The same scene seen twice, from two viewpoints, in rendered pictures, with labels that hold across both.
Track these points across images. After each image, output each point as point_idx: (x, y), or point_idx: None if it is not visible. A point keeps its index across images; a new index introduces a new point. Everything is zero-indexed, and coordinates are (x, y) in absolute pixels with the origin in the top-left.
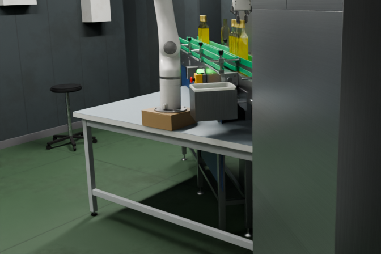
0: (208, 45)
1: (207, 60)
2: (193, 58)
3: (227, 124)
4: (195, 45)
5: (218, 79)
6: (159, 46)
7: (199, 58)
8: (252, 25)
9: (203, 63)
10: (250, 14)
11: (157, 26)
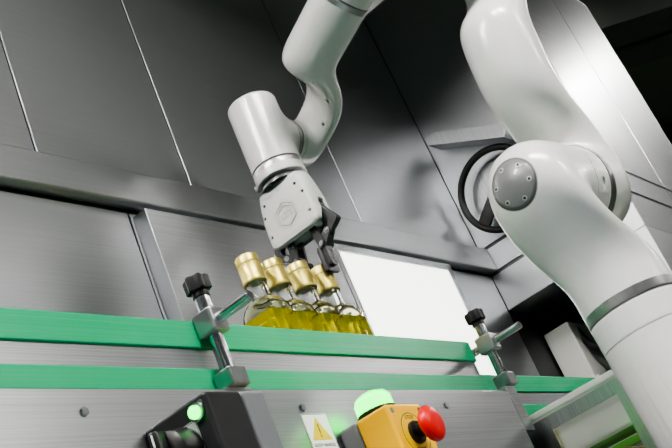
0: None
1: (303, 375)
2: (17, 390)
3: None
4: None
5: (506, 412)
6: (620, 166)
7: (136, 384)
8: (658, 247)
9: (294, 390)
10: (77, 290)
11: (572, 97)
